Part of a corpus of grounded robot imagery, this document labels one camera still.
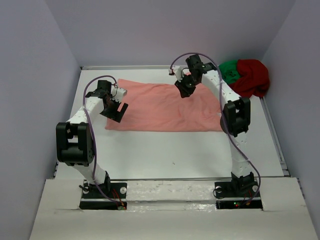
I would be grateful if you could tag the green t shirt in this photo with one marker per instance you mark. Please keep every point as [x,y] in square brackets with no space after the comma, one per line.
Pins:
[229,71]

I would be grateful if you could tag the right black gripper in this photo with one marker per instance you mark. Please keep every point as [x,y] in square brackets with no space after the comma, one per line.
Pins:
[185,91]

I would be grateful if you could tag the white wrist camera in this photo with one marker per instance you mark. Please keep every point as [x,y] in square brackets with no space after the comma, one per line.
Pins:
[177,71]
[118,94]

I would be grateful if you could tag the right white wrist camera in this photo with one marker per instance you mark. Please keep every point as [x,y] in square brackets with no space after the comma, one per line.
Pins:
[177,71]

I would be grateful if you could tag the pink t shirt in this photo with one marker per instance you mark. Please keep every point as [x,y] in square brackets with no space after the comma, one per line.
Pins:
[158,107]

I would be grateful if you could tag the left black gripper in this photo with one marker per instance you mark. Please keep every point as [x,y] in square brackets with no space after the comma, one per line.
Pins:
[116,115]

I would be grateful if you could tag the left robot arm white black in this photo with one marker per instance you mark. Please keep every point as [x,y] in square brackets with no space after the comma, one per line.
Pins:
[75,139]

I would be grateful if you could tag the red t shirt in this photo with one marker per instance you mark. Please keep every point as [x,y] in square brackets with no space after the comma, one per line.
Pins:
[254,78]

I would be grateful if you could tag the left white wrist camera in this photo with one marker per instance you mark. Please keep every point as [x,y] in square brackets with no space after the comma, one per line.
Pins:
[118,94]

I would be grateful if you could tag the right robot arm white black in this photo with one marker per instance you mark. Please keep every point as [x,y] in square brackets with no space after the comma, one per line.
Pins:
[234,121]

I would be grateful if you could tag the aluminium left side rail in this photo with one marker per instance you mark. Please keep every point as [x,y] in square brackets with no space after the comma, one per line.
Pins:
[55,170]

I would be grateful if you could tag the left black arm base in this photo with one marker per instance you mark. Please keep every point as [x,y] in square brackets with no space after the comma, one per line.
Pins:
[114,199]

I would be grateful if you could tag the aluminium front rail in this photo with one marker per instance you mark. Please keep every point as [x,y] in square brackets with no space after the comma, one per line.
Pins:
[173,179]

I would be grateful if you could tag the aluminium back rail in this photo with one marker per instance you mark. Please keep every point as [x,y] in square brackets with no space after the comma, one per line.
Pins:
[126,67]

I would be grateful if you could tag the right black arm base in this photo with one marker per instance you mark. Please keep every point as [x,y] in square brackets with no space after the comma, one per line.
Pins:
[229,198]

